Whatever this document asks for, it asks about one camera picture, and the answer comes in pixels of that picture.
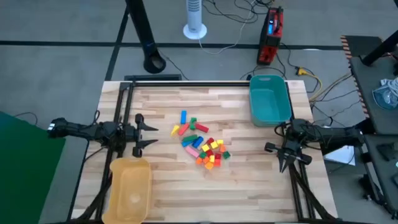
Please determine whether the red black power station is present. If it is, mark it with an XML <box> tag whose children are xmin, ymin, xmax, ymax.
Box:
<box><xmin>256</xmin><ymin>6</ymin><xmax>285</xmax><ymax>65</ymax></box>

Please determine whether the white floor cable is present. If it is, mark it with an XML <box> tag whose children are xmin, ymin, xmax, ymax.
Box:
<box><xmin>198</xmin><ymin>0</ymin><xmax>259</xmax><ymax>55</ymax></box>

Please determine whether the white tower fan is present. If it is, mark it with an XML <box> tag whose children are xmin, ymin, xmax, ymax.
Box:
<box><xmin>182</xmin><ymin>0</ymin><xmax>208</xmax><ymax>40</ymax></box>

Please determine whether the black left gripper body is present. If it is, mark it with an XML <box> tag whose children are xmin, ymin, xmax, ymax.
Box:
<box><xmin>123</xmin><ymin>113</ymin><xmax>147</xmax><ymax>158</ymax></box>

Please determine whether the yellow-orange plastic bin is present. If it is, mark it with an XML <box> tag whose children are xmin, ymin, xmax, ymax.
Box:
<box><xmin>101</xmin><ymin>157</ymin><xmax>153</xmax><ymax>224</ymax></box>

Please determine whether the green floor mat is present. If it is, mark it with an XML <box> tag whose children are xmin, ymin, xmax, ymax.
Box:
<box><xmin>0</xmin><ymin>111</ymin><xmax>67</xmax><ymax>224</ymax></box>

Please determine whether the black side table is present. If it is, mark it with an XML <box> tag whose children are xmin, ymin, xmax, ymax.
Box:
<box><xmin>340</xmin><ymin>35</ymin><xmax>398</xmax><ymax>135</ymax></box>
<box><xmin>362</xmin><ymin>133</ymin><xmax>398</xmax><ymax>218</ymax></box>

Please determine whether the clear plastic bag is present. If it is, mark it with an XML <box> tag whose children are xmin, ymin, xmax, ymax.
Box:
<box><xmin>372</xmin><ymin>77</ymin><xmax>398</xmax><ymax>110</ymax></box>

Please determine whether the black tower fan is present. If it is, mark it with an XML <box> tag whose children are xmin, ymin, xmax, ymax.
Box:
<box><xmin>125</xmin><ymin>0</ymin><xmax>167</xmax><ymax>75</ymax></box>

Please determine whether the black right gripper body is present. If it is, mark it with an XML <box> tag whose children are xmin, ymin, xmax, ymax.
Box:
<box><xmin>264</xmin><ymin>140</ymin><xmax>313</xmax><ymax>166</ymax></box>

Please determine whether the black floor plate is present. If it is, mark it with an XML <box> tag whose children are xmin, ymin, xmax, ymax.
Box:
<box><xmin>124</xmin><ymin>73</ymin><xmax>183</xmax><ymax>82</ymax></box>

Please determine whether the black slanted post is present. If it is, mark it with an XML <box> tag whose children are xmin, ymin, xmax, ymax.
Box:
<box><xmin>361</xmin><ymin>29</ymin><xmax>398</xmax><ymax>67</ymax></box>

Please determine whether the teal plastic bin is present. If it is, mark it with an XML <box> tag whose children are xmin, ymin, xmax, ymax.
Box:
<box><xmin>248</xmin><ymin>74</ymin><xmax>293</xmax><ymax>128</ymax></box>

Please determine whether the pink long block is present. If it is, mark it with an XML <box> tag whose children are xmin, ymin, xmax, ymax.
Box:
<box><xmin>184</xmin><ymin>146</ymin><xmax>200</xmax><ymax>159</ymax></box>

